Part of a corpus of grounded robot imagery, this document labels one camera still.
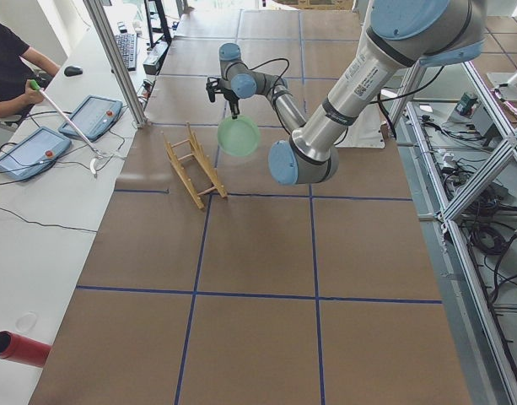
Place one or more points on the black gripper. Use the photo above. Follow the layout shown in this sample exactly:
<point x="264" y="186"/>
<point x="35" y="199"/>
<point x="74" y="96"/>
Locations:
<point x="231" y="98"/>

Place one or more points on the green translucent plate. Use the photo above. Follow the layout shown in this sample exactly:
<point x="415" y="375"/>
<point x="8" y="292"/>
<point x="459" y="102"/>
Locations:
<point x="238" y="136"/>

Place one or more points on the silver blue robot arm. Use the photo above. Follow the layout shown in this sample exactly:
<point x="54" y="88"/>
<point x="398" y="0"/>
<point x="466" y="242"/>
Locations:
<point x="399" y="34"/>

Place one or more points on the wooden dish rack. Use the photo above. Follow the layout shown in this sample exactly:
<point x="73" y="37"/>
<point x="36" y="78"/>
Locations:
<point x="189" y="152"/>

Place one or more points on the person's hand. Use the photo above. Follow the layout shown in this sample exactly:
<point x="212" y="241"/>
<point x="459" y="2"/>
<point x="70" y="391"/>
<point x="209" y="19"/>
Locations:
<point x="32" y="96"/>

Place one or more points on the blue tape line lengthwise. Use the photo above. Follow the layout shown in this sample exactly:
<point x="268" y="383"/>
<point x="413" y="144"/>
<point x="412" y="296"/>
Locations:
<point x="314" y="252"/>

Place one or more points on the black keyboard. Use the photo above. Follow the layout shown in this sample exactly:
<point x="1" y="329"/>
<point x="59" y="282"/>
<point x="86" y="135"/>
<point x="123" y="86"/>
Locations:
<point x="127" y="46"/>

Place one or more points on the blue teach pendant far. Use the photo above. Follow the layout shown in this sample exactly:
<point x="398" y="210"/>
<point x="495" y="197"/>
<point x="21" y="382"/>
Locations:
<point x="95" y="115"/>

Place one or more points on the blue teach pendant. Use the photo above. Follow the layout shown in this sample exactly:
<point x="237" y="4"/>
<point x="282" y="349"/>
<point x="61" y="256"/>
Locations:
<point x="36" y="153"/>
<point x="95" y="115"/>

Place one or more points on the black computer mouse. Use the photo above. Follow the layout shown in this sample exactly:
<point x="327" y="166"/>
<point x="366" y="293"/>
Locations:
<point x="71" y="71"/>

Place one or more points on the blue teach pendant near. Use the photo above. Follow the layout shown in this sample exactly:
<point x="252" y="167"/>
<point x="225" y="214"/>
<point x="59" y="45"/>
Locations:
<point x="36" y="153"/>

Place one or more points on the blue tape line crosswise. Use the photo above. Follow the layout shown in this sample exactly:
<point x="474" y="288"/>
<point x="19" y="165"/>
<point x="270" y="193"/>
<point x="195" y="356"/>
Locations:
<point x="261" y="296"/>

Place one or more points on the person in black shirt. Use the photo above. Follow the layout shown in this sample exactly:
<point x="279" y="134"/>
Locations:
<point x="15" y="74"/>

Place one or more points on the green white small box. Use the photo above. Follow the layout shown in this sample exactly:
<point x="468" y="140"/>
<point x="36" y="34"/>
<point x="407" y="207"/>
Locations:
<point x="465" y="105"/>

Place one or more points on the clear plastic lid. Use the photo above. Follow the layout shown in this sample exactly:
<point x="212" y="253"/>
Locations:
<point x="26" y="322"/>

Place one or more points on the red cylinder tube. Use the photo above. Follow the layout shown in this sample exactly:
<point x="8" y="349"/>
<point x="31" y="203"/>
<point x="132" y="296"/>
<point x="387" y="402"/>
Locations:
<point x="23" y="350"/>

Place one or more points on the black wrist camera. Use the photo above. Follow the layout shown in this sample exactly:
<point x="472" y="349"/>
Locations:
<point x="213" y="88"/>

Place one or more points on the white reacher stick green handle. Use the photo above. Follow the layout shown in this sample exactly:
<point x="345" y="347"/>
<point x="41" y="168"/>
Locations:
<point x="98" y="154"/>

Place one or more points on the aluminium frame post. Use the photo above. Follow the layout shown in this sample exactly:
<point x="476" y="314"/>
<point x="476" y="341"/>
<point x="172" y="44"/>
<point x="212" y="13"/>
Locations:
<point x="102" y="26"/>

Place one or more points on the aluminium frame right side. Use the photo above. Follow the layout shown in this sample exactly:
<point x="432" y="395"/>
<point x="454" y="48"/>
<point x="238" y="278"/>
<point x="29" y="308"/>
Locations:
<point x="463" y="173"/>

